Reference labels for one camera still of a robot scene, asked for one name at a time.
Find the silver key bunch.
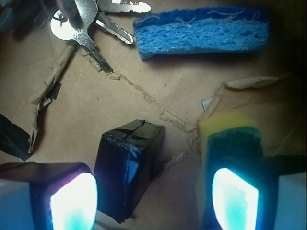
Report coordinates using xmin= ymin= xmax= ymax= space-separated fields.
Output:
xmin=50 ymin=0 xmax=152 ymax=73

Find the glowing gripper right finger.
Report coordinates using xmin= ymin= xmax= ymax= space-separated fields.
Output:
xmin=212 ymin=155 xmax=307 ymax=230

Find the black tape-wrapped box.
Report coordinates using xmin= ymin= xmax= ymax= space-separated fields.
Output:
xmin=94 ymin=119 xmax=165 ymax=223

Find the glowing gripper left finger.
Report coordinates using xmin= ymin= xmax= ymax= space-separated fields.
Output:
xmin=0 ymin=162 xmax=97 ymax=230

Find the brown paper bag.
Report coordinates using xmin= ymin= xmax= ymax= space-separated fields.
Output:
xmin=0 ymin=0 xmax=307 ymax=230

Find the blue sponge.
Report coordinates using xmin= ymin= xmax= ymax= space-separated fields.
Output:
xmin=133 ymin=6 xmax=270 ymax=60

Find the black tape piece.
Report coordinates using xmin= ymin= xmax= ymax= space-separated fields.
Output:
xmin=0 ymin=114 xmax=30 ymax=161

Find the yellow green scrub sponge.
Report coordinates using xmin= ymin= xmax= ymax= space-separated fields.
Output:
xmin=195 ymin=112 xmax=263 ymax=230

